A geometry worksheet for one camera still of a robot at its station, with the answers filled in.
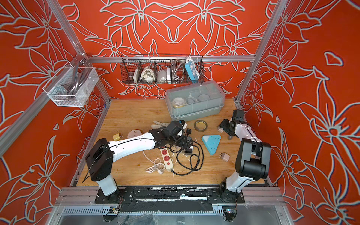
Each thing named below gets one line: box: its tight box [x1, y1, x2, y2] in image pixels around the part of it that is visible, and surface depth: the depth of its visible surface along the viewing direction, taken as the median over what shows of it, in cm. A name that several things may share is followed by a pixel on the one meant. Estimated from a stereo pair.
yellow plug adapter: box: [112, 133, 121, 142], surface depth 97 cm
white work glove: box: [150, 120, 170, 129], surface depth 105 cm
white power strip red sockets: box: [159, 147, 174, 170], surface depth 85 cm
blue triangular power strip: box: [201, 135, 222, 156], surface depth 92 cm
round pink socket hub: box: [127, 129, 143, 139], surface depth 97 cm
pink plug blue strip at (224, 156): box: [218, 152, 231, 163], surface depth 87 cm
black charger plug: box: [184, 148, 193, 156], surface depth 87 cm
